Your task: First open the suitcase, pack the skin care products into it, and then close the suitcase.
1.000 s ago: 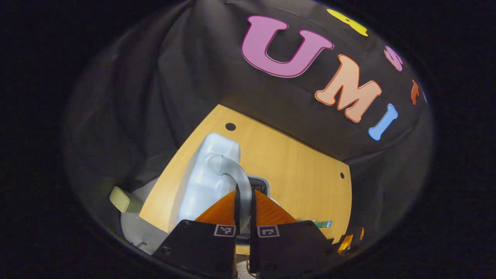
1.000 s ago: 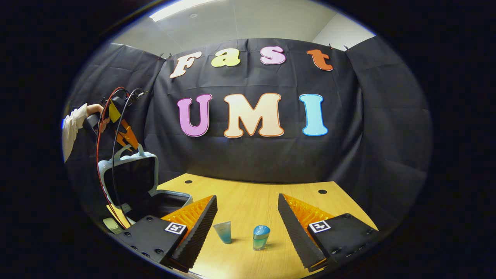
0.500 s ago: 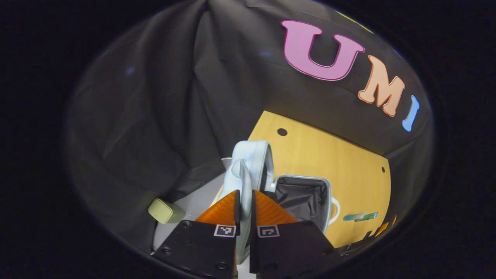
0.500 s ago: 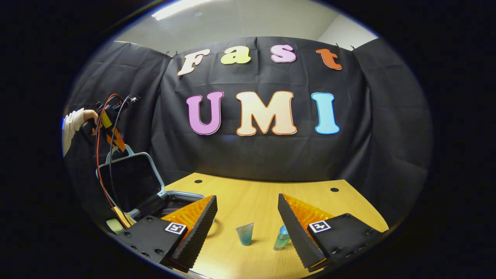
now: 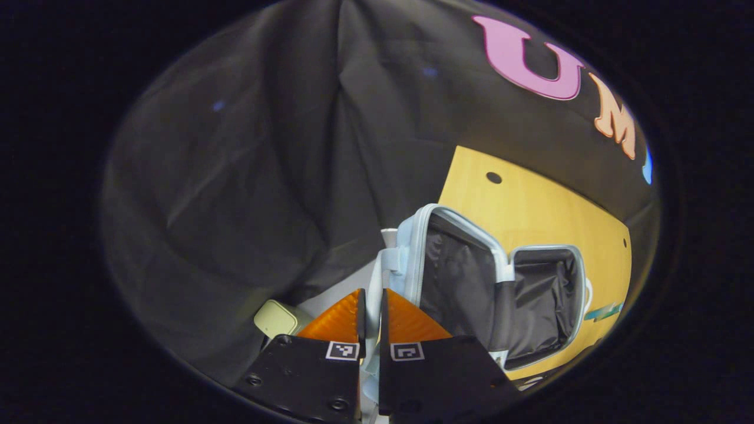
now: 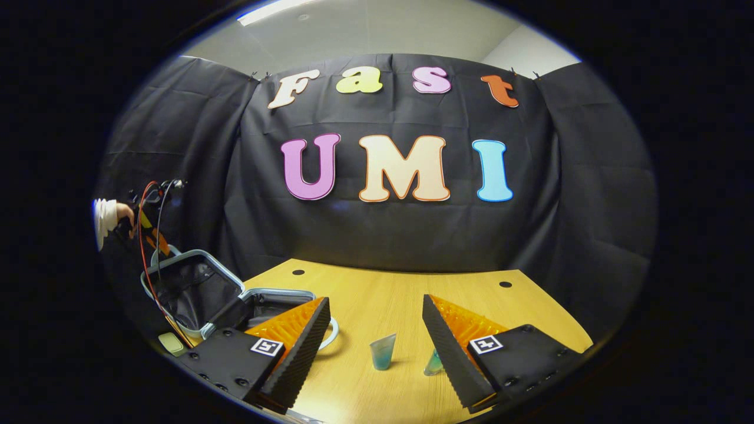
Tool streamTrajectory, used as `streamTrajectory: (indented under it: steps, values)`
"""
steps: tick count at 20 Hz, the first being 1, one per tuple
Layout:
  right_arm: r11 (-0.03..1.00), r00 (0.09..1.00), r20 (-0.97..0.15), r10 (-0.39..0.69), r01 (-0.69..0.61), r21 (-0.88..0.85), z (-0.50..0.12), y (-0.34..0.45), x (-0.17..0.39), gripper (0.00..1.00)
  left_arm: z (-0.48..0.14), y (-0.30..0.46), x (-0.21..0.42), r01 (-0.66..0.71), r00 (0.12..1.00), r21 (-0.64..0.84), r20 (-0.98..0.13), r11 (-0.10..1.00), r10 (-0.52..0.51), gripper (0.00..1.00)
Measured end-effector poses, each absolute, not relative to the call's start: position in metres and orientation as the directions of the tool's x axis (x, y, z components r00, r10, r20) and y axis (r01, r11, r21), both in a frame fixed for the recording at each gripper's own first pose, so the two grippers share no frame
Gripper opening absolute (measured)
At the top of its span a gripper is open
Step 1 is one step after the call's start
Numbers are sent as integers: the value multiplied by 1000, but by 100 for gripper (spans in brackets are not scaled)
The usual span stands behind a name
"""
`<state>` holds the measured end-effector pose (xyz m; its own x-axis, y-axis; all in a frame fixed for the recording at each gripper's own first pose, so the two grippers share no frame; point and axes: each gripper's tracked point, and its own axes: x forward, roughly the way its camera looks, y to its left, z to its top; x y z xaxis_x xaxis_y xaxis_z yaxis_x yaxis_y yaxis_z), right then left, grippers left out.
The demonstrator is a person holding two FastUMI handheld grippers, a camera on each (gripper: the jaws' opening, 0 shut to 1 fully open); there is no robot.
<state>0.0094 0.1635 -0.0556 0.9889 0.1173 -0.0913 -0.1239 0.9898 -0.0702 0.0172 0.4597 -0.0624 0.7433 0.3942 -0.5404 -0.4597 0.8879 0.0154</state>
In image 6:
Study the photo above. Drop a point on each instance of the blue green skincare tube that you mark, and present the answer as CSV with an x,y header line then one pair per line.
x,y
433,365

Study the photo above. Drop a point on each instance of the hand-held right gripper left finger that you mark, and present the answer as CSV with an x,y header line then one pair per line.
x,y
303,353

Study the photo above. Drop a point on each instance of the white blue skincare tube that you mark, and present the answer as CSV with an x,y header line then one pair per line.
x,y
383,353

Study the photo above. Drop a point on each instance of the pale green flat pad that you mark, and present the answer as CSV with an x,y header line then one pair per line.
x,y
171,344

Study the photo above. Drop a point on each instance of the light blue suitcase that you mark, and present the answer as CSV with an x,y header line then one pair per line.
x,y
194,288

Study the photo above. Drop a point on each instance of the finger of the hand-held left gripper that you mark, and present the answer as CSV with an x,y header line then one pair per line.
x,y
154,232

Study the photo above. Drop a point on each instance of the black backdrop cloth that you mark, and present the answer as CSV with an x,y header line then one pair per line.
x,y
383,235

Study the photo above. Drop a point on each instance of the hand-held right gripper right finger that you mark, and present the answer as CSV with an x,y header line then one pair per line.
x,y
450,359

